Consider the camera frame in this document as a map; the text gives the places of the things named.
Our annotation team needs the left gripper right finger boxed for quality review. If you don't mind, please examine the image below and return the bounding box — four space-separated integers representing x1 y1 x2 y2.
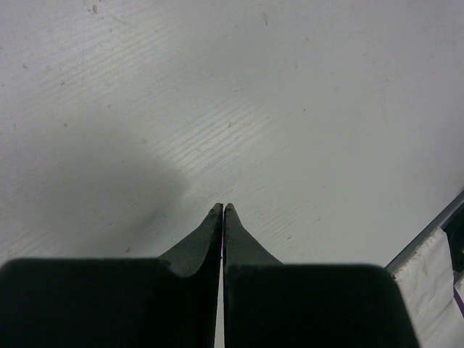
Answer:
223 204 418 347

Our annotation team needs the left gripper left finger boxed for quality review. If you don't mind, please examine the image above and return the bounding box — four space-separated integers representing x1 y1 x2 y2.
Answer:
1 203 223 347

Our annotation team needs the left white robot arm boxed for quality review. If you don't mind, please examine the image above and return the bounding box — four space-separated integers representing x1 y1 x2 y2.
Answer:
1 204 463 347

